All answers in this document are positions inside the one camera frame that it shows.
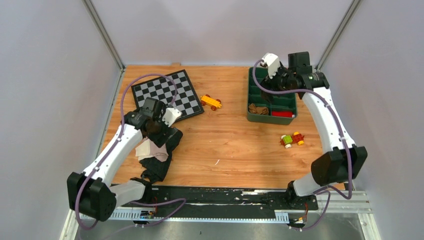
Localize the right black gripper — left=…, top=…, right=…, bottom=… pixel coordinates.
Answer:
left=258, top=61, right=296, bottom=104

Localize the brown underwear white waistband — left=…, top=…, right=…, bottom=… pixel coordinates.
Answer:
left=248, top=103, right=270, bottom=115

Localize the black pinstriped underwear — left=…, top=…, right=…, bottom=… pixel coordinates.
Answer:
left=139, top=128, right=183, bottom=184

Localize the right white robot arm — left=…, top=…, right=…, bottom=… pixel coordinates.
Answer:
left=252, top=51, right=368, bottom=209

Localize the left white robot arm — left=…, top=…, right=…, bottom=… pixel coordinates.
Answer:
left=66, top=97, right=182, bottom=222

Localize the pink underwear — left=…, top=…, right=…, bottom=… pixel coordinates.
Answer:
left=135, top=138, right=169, bottom=162

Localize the red item in tray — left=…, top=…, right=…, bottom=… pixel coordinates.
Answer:
left=271, top=111, right=295, bottom=118

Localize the green compartment tray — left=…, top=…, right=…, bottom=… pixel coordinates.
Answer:
left=246, top=67, right=298, bottom=125

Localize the red green toy car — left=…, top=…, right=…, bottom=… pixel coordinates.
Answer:
left=280, top=132, right=305, bottom=149

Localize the black white chessboard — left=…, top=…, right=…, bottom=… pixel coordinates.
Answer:
left=131, top=69, right=205, bottom=123

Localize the yellow toy brick car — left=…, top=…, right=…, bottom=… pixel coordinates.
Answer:
left=200, top=94, right=222, bottom=111

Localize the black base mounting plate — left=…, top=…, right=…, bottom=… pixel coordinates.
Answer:
left=139, top=185, right=319, bottom=211

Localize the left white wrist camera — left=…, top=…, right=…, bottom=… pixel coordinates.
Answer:
left=162, top=107, right=182, bottom=127

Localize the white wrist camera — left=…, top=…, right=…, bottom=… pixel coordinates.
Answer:
left=260, top=52, right=281, bottom=79
left=162, top=107, right=182, bottom=127

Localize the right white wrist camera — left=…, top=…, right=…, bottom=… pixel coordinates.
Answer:
left=260, top=52, right=281, bottom=79

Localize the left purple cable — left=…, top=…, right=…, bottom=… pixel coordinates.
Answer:
left=74, top=73, right=187, bottom=231

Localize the purple cable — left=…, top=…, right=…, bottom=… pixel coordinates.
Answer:
left=252, top=59, right=354, bottom=232
left=74, top=73, right=187, bottom=231

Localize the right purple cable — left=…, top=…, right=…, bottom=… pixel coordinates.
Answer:
left=252, top=59, right=354, bottom=232

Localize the right aluminium corner post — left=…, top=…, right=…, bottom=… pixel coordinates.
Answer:
left=315, top=0, right=363, bottom=72

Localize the aluminium corner post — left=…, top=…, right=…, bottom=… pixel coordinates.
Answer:
left=315, top=0, right=363, bottom=72
left=82, top=0, right=126, bottom=72

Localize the aluminium front rail frame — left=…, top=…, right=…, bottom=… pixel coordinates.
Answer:
left=59, top=186, right=382, bottom=240

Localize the left aluminium corner post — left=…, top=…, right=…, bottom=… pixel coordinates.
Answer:
left=82, top=0, right=126, bottom=72

